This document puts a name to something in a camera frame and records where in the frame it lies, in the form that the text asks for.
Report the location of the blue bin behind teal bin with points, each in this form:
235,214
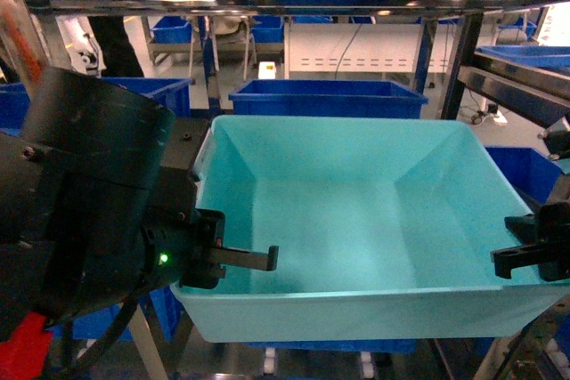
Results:
327,98

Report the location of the white perforated cabinet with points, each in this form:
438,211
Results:
351,48

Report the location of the blue bin on right shelf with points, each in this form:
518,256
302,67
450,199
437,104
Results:
538,56

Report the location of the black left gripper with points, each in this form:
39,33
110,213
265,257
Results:
178,235

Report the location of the blue bin right of teal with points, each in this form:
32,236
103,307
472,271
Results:
527,170

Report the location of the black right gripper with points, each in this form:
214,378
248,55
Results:
544,238

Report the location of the red clamp on arm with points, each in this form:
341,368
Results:
23,355

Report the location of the teal plastic bin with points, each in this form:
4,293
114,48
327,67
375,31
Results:
385,229

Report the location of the blue bin under teal bin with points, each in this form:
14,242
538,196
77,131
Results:
374,345

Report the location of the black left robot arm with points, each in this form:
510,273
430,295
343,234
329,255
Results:
99,203

